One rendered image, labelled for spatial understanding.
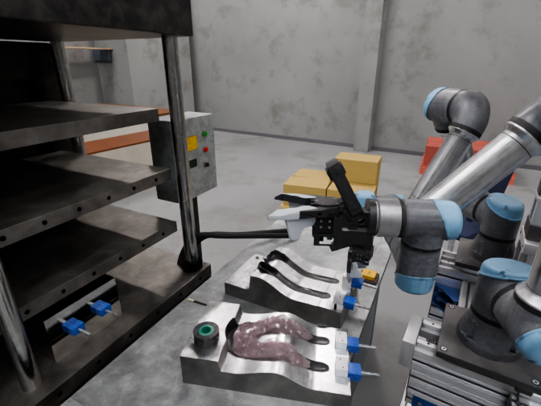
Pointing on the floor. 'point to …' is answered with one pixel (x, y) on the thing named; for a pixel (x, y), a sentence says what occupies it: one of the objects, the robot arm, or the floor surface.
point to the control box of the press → (201, 177)
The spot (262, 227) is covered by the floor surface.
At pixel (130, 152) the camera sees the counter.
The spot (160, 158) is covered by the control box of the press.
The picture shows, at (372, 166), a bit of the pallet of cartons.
